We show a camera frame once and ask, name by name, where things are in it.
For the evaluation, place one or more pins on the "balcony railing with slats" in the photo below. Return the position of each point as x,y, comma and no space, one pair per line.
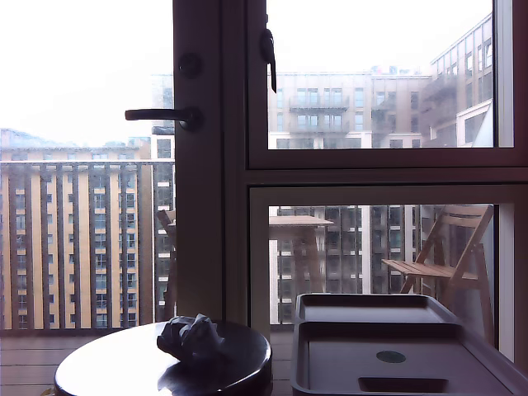
82,165

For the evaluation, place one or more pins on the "white glazed balcony door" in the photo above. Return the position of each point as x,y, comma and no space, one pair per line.
198,247

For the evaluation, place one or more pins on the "small plain grey bin lid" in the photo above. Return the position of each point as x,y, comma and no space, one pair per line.
371,311

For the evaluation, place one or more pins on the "wooden folding chair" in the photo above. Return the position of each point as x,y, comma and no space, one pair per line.
429,270

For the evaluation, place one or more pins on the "round black stool top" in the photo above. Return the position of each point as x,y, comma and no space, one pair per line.
123,363

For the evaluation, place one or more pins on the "round metal door lock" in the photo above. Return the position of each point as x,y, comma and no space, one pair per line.
189,65

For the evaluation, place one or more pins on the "round green sticker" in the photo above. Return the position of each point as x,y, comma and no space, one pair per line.
391,357

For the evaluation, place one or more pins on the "white paper ball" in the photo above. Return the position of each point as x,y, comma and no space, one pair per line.
189,338

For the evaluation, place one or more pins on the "wooden balcony table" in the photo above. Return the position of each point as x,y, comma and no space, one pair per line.
297,221

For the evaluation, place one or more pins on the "grey bin lid with sticker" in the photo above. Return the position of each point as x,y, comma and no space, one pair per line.
338,359

